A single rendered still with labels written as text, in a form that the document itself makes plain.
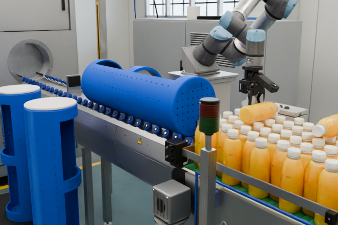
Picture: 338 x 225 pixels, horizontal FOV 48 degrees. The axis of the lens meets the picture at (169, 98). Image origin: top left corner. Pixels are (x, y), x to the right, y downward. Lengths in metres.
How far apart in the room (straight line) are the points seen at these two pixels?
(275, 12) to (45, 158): 1.41
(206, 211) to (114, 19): 6.37
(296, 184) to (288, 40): 2.48
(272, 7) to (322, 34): 2.54
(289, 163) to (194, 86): 0.67
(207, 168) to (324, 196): 0.34
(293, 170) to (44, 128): 1.31
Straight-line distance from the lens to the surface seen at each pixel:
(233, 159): 1.39
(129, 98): 1.92
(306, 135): 1.41
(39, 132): 2.09
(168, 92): 1.70
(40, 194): 2.24
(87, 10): 7.17
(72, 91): 2.81
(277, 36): 3.49
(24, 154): 2.63
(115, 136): 2.12
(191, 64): 2.27
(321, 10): 4.56
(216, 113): 1.15
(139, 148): 1.94
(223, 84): 2.32
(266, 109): 1.53
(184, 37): 4.14
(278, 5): 2.02
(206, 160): 1.20
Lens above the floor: 1.51
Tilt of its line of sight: 13 degrees down
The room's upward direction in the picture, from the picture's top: straight up
